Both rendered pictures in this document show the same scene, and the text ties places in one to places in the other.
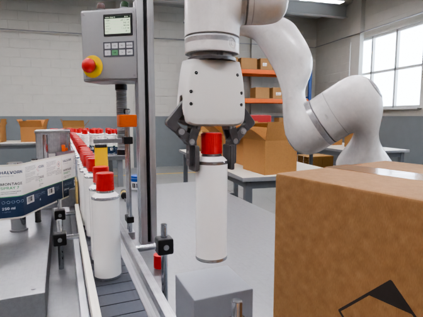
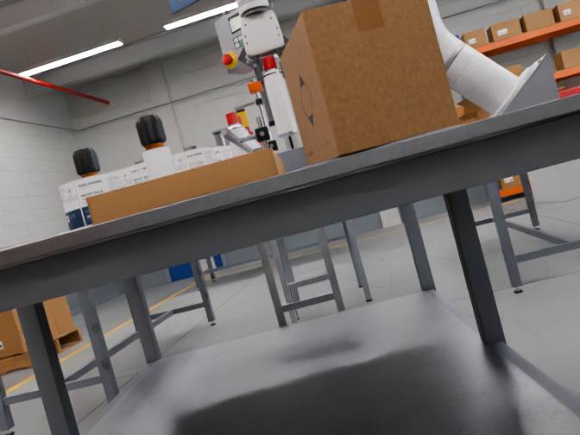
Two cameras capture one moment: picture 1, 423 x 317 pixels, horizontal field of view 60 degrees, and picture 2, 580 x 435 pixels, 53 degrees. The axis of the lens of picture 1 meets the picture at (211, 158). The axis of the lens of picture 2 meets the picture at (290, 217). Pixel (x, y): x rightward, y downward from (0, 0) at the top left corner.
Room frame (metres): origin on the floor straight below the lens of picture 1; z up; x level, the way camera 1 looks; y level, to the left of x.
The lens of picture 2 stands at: (-0.79, -0.58, 0.79)
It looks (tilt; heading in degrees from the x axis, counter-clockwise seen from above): 1 degrees down; 25
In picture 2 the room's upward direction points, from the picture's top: 15 degrees counter-clockwise
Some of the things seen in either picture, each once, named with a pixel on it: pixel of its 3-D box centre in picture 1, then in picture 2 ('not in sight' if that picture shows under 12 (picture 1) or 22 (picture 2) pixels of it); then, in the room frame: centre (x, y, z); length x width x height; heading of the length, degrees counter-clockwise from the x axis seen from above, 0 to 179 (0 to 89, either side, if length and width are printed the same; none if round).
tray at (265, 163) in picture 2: not in sight; (202, 188); (-0.01, -0.08, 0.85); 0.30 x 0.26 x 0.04; 22
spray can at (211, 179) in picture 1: (211, 196); (278, 96); (0.57, 0.00, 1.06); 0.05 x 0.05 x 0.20
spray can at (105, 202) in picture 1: (106, 224); (240, 148); (0.68, 0.20, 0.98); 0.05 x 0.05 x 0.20
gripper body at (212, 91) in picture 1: (211, 90); (261, 32); (0.57, 0.00, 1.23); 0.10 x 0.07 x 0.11; 112
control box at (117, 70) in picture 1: (117, 48); (246, 40); (1.04, 0.26, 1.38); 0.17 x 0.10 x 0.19; 77
